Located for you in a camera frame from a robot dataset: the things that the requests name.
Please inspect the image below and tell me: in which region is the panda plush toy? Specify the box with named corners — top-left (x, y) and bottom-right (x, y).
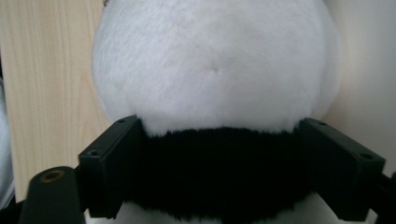
top-left (92, 0), bottom-right (344, 224)

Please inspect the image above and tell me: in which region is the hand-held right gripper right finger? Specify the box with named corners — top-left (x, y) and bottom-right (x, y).
top-left (298, 117), bottom-right (387, 222)

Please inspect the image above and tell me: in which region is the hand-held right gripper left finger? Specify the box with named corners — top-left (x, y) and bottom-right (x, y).
top-left (78, 115), bottom-right (148, 219)

